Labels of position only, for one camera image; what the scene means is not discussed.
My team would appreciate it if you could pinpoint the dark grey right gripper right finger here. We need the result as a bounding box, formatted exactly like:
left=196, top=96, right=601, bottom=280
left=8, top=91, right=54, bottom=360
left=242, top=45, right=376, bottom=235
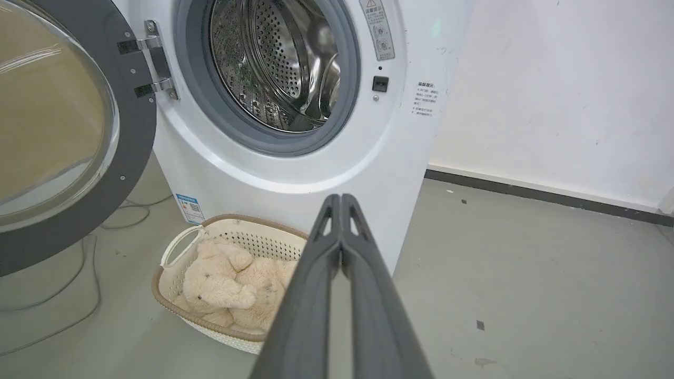
left=341, top=194, right=434, bottom=379

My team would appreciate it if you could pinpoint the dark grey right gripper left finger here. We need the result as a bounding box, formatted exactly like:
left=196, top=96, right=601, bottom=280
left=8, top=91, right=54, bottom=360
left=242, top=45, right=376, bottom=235
left=249, top=194, right=343, bottom=379

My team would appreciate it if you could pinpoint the white front-load washing machine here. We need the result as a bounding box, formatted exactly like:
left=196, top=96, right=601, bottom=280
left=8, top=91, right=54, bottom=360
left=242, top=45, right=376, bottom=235
left=113, top=0, right=477, bottom=277

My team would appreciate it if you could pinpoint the grey round washing machine door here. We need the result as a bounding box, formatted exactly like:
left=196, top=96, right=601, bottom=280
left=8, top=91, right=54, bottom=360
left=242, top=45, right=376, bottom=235
left=0, top=0, right=157, bottom=278

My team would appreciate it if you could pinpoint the metal door hinge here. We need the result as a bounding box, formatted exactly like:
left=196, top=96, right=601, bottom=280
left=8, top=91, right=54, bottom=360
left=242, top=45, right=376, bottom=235
left=117, top=20, right=180, bottom=101

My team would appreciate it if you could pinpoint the cream plush teddy bear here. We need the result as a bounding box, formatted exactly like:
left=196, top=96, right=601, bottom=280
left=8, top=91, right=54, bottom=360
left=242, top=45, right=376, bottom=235
left=173, top=240, right=299, bottom=332

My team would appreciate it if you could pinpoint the cream perforated laundry basket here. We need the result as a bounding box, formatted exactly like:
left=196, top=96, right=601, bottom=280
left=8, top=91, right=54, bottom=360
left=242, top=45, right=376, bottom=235
left=152, top=214, right=310, bottom=355

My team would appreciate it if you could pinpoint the blue energy label sticker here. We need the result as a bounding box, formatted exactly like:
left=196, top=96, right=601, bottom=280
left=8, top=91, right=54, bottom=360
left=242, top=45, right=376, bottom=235
left=175, top=193, right=206, bottom=225

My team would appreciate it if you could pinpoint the grey warning label sticker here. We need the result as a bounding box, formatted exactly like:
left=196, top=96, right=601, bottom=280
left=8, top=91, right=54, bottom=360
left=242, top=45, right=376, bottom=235
left=359, top=0, right=395, bottom=62

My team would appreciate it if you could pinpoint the thin grey floor cable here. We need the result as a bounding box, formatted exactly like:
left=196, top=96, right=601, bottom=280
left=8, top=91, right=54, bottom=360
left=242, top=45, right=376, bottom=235
left=0, top=195, right=174, bottom=357

